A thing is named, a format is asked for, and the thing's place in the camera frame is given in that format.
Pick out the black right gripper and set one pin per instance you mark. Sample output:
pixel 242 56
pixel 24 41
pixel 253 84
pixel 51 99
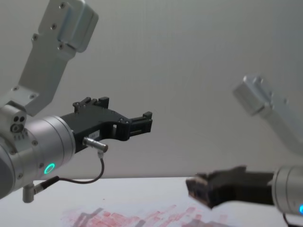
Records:
pixel 241 186

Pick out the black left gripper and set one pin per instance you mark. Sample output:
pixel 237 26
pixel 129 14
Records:
pixel 94 121

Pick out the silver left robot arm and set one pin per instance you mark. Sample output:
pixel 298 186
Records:
pixel 45 139

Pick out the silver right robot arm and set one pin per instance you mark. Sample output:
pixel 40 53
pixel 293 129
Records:
pixel 287 186

